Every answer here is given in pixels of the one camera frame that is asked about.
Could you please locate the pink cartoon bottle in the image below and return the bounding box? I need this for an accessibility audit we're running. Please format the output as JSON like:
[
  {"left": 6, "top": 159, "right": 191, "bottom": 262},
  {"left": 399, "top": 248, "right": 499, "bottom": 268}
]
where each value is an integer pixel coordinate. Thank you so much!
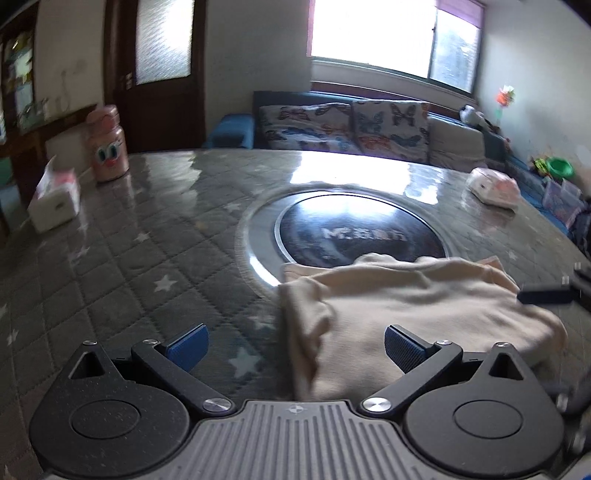
[{"left": 88, "top": 105, "right": 129, "bottom": 184}]

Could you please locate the cream garment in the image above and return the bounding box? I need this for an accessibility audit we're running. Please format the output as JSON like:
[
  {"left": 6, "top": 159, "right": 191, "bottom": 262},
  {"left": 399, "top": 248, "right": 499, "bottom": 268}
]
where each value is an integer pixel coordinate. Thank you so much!
[{"left": 279, "top": 253, "right": 568, "bottom": 402}]

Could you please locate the white black plush toy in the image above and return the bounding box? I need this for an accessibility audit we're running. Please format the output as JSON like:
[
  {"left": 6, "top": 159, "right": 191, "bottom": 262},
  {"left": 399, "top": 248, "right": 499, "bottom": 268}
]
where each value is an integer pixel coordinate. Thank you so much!
[{"left": 459, "top": 105, "right": 490, "bottom": 133}]

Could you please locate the blue sofa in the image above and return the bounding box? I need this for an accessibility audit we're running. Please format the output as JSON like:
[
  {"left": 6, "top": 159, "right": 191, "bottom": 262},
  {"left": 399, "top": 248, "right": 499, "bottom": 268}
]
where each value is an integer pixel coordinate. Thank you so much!
[{"left": 203, "top": 90, "right": 591, "bottom": 232}]

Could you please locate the wide butterfly print cushion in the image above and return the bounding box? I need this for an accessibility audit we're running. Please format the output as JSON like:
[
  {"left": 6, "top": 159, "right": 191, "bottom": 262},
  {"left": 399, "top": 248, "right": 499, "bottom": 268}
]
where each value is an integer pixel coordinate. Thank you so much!
[{"left": 259, "top": 102, "right": 363, "bottom": 156}]

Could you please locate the colourful pinwheel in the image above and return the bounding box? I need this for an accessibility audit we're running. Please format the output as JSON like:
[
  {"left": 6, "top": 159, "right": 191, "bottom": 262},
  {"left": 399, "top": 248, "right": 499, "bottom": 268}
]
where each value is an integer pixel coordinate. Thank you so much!
[{"left": 496, "top": 84, "right": 517, "bottom": 134}]

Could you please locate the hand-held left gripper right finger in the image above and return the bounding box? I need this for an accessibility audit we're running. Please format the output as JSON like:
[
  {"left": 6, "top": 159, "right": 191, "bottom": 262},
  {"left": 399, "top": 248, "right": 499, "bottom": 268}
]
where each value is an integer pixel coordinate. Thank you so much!
[{"left": 361, "top": 324, "right": 532, "bottom": 414}]

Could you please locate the white tissue box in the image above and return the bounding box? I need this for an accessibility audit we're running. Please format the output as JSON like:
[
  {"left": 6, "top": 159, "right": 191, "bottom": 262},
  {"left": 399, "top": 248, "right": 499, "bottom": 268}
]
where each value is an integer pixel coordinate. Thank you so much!
[{"left": 28, "top": 157, "right": 82, "bottom": 233}]

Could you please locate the dark wooden side table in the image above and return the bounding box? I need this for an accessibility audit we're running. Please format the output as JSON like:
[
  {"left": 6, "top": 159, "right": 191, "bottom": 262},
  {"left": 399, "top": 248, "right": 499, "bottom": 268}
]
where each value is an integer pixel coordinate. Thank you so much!
[{"left": 9, "top": 104, "right": 100, "bottom": 185}]

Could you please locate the plain grey cushion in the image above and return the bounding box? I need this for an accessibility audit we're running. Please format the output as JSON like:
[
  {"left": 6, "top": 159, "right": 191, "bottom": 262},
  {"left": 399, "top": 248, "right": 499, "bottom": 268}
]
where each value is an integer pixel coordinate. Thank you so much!
[{"left": 427, "top": 115, "right": 488, "bottom": 169}]

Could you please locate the round black hotplate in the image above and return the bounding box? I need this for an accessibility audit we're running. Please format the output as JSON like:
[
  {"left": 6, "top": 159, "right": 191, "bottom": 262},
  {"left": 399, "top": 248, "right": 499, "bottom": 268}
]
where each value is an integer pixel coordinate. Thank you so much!
[{"left": 235, "top": 187, "right": 458, "bottom": 297}]

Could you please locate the clear plastic storage box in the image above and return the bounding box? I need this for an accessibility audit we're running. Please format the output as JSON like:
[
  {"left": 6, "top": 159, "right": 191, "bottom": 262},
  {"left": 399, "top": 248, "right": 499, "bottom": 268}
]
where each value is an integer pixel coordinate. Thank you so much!
[{"left": 542, "top": 178, "right": 584, "bottom": 223}]

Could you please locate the dark wooden glass door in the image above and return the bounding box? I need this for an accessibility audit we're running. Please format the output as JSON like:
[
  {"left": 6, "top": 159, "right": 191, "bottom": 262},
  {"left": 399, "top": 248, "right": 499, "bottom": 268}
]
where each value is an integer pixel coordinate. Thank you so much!
[{"left": 104, "top": 0, "right": 206, "bottom": 153}]

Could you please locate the green bowl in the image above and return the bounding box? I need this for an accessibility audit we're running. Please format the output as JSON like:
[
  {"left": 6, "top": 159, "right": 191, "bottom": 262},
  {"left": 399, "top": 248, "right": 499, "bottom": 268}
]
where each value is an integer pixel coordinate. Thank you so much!
[{"left": 545, "top": 157, "right": 575, "bottom": 179}]

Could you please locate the wooden shelf cabinet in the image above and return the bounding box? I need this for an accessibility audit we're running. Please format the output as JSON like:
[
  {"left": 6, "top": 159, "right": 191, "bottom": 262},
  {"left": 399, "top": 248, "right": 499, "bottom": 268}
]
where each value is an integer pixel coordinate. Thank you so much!
[{"left": 0, "top": 9, "right": 38, "bottom": 139}]

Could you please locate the pink white tissue pack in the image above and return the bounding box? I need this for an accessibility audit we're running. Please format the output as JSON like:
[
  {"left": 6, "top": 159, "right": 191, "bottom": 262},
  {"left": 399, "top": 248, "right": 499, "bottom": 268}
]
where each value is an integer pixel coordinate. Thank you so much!
[{"left": 465, "top": 167, "right": 520, "bottom": 212}]

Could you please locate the square butterfly print cushion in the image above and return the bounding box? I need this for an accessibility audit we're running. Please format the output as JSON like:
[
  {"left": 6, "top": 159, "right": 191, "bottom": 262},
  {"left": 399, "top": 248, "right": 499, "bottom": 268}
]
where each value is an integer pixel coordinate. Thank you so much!
[{"left": 352, "top": 99, "right": 430, "bottom": 162}]

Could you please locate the window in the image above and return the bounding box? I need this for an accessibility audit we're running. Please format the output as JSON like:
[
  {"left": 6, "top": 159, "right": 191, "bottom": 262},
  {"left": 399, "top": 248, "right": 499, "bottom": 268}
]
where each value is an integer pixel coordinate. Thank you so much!
[{"left": 307, "top": 0, "right": 485, "bottom": 93}]

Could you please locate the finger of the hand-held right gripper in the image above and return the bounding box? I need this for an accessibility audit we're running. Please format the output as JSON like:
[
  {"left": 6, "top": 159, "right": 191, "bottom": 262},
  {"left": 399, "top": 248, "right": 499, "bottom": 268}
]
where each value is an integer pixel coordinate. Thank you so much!
[
  {"left": 517, "top": 262, "right": 591, "bottom": 305},
  {"left": 555, "top": 383, "right": 591, "bottom": 455}
]

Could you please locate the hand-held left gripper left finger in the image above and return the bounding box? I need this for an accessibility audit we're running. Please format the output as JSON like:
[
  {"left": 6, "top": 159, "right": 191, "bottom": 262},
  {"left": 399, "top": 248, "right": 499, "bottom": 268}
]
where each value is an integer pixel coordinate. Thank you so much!
[{"left": 69, "top": 323, "right": 234, "bottom": 414}]

